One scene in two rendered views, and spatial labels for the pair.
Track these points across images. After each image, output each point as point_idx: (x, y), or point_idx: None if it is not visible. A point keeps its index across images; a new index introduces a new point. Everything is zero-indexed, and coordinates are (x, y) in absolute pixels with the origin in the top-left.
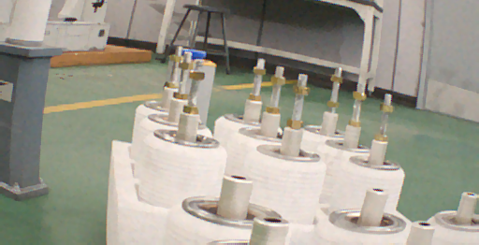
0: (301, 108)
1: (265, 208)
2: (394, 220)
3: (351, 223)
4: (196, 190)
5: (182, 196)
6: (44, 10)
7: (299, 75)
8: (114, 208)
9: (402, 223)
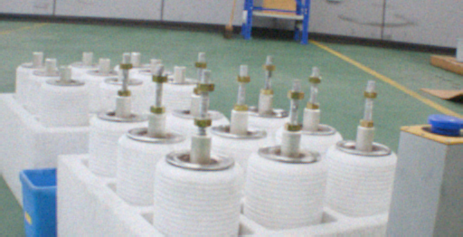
0: (196, 78)
1: (169, 81)
2: (110, 80)
3: (132, 80)
4: None
5: None
6: None
7: (204, 53)
8: None
9: (106, 80)
